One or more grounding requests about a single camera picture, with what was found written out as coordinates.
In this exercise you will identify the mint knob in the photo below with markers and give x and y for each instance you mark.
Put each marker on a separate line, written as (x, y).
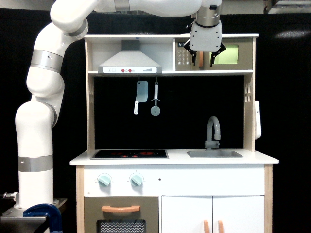
(136, 179)
(104, 180)

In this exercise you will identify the right white cabinet door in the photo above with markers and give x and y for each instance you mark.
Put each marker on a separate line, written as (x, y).
(238, 214)

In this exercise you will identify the right mint knob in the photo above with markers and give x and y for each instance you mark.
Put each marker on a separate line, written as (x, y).
(136, 179)

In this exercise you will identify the blue clamp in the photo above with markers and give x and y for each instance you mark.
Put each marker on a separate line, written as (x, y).
(51, 212)

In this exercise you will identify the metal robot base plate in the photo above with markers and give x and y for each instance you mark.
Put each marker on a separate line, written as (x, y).
(12, 220)

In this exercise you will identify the toy kitchen wooden frame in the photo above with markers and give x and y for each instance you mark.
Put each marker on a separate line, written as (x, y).
(187, 100)

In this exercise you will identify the microwave keypad panel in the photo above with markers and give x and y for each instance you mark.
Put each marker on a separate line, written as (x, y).
(182, 56)

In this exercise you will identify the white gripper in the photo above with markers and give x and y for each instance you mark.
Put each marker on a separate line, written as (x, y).
(206, 39)

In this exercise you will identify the toy cleaver knife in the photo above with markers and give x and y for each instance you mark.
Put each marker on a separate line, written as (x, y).
(142, 94)

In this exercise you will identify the white cabinet door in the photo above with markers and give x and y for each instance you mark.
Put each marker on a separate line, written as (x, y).
(238, 214)
(186, 214)

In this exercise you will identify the grey toy sink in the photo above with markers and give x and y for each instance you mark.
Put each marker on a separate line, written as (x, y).
(214, 154)

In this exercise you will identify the brown lower oven door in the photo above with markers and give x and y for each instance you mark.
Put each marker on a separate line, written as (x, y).
(121, 214)

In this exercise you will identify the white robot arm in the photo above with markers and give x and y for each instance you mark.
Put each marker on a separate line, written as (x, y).
(35, 119)

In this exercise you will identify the left white cabinet door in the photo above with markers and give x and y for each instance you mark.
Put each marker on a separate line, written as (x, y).
(186, 214)

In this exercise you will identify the grey range hood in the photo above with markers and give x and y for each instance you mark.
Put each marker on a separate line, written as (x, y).
(130, 60)

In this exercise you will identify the grey toy faucet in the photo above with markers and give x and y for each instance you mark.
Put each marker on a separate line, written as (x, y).
(213, 134)

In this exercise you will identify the toy pizza cutter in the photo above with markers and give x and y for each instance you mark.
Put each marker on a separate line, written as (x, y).
(155, 110)

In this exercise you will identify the brown microwave door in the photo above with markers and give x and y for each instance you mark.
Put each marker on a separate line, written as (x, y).
(237, 56)

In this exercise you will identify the left mint knob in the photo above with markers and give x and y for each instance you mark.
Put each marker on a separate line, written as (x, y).
(104, 180)

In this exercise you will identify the black stovetop with red burners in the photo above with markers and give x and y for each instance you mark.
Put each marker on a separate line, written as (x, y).
(130, 154)

